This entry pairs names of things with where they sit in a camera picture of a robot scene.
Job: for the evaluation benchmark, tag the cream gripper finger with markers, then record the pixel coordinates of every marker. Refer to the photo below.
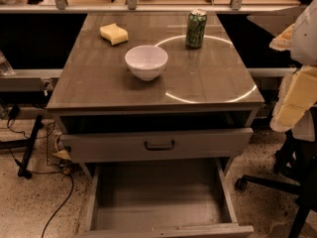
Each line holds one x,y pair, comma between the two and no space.
283,41
297,94

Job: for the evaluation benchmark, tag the green soda can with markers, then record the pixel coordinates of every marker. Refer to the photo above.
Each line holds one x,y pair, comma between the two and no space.
196,23

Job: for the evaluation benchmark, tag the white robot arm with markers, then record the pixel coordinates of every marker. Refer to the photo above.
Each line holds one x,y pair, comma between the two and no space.
304,50

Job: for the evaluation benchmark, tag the grey drawer cabinet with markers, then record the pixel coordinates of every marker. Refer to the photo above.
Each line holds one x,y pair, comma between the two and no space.
203,89

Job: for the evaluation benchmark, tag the open lower drawer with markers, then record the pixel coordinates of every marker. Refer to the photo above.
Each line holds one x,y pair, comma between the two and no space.
161,199

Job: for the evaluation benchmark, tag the black office chair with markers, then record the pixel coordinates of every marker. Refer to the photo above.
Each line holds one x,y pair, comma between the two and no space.
295,160

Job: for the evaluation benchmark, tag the white ceramic bowl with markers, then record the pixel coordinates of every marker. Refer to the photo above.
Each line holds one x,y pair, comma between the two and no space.
146,62

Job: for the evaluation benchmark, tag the yellow sponge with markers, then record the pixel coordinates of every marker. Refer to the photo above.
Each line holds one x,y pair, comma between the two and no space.
114,34

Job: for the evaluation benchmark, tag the black stand leg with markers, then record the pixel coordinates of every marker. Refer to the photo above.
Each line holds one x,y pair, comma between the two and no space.
28,144

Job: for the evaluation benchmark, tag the clear plastic bottle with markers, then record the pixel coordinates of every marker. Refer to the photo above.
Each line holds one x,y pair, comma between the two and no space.
5,67

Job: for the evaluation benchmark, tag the closed upper drawer with handle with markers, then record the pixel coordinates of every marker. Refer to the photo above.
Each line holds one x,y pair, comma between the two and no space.
149,146

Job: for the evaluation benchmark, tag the wire mesh basket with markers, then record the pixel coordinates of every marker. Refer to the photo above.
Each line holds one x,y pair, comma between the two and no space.
57,156

